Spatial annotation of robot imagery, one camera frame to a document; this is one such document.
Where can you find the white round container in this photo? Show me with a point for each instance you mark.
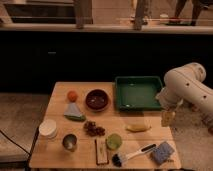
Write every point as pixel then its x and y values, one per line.
pixel 48 128

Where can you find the brown grape bunch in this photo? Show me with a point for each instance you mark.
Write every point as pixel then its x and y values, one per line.
pixel 92 129

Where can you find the blue sponge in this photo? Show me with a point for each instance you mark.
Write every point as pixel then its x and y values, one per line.
pixel 162 153

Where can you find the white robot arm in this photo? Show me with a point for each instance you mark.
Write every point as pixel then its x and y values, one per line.
pixel 185 83

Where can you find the green plastic tray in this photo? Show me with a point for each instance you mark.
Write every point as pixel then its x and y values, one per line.
pixel 137 93

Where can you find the yellow banana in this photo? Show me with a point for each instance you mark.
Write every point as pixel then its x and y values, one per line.
pixel 138 127

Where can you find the orange fruit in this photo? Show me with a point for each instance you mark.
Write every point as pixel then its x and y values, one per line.
pixel 72 96

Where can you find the dark red bowl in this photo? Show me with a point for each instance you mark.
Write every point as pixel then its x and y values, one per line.
pixel 97 100

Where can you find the metal cup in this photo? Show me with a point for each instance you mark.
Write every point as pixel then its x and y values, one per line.
pixel 69 142

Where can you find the brown rectangular block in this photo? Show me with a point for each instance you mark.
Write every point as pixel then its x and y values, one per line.
pixel 101 151

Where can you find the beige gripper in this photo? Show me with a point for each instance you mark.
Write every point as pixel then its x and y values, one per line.
pixel 167 118

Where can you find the blue green cloth wedge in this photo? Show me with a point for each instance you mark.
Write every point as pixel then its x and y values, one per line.
pixel 73 113

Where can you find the wooden table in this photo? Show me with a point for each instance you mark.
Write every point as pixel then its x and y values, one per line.
pixel 49 153

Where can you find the green plastic cup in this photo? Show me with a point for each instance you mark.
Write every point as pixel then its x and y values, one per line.
pixel 114 141

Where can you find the white black dish brush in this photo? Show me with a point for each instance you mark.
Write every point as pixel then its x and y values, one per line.
pixel 119 159

